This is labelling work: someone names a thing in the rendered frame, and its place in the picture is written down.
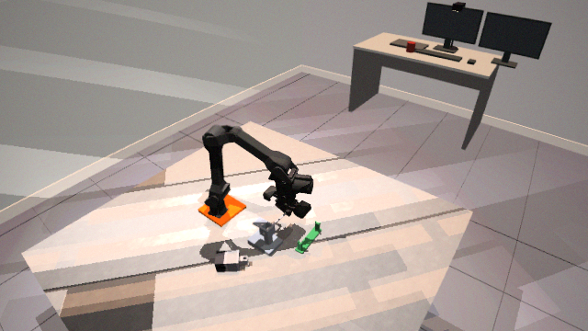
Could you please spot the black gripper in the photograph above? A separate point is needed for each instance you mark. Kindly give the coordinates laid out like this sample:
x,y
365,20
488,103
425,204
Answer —
x,y
286,202

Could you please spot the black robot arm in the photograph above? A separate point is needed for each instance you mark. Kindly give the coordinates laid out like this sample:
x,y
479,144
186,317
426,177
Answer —
x,y
275,161

